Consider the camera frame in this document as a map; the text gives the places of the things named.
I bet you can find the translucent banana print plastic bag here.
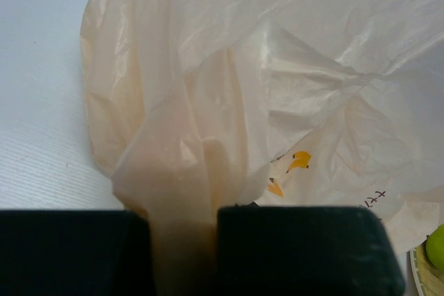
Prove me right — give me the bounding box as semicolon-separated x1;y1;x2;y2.
80;0;443;295

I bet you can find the green fake pear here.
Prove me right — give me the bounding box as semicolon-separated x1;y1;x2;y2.
425;225;444;272

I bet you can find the yellow bamboo mat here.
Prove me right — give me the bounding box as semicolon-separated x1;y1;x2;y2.
409;243;444;296

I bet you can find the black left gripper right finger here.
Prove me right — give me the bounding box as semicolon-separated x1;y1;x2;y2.
216;205;406;295

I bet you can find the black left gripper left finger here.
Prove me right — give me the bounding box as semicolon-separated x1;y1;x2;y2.
1;210;155;295

